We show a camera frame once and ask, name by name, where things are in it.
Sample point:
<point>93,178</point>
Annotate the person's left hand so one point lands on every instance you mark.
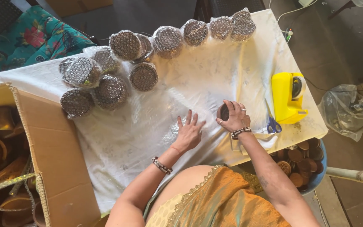
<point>187,135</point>

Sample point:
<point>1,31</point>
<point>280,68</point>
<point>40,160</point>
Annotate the person's right hand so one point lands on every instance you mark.
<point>236,119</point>

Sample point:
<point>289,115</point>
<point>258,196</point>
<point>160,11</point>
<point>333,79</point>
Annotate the small brown clay pot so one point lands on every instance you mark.
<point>222,113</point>

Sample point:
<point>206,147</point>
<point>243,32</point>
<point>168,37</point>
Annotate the red wrist thread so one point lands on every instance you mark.
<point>176,149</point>

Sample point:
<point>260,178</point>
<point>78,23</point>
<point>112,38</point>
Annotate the clear bubble wrap sheet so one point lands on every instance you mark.
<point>169,107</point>

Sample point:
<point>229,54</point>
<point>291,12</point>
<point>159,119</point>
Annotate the yellow tape dispenser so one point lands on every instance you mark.
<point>284,94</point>

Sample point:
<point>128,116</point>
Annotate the white table cloth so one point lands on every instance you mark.
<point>200,69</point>

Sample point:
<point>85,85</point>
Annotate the orange gold saree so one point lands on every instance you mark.
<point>225,201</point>

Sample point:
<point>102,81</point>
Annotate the heap of brown clay lids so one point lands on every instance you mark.
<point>301,160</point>

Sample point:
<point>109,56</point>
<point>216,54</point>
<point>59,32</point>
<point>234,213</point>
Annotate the blue plastic tub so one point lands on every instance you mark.
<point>321,171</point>

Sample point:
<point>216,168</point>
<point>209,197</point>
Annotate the clear plastic bag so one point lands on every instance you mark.
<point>342,116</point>

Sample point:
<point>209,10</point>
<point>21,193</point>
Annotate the group of bubble-wrapped clay pots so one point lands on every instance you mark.
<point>124,47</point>

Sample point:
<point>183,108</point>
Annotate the white pole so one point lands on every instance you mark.
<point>354,176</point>

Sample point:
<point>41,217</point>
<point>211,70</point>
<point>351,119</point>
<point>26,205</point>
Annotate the large cardboard box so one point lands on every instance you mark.
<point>58,157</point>

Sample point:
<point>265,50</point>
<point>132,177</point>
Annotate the flat brown cardboard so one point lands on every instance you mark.
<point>74,6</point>

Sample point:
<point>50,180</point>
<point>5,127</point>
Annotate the teal floral cloth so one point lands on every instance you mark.
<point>39,41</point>

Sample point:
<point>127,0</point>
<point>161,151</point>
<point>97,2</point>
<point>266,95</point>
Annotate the silver tinsel ribbon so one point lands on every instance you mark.
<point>5,184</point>

